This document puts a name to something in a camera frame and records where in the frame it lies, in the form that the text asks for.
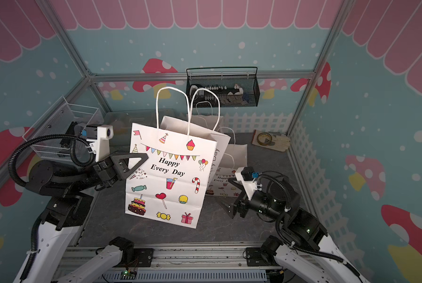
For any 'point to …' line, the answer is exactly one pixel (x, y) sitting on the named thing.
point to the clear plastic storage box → (121, 120)
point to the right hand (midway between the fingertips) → (223, 189)
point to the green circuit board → (128, 275)
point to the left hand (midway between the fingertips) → (149, 163)
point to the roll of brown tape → (264, 138)
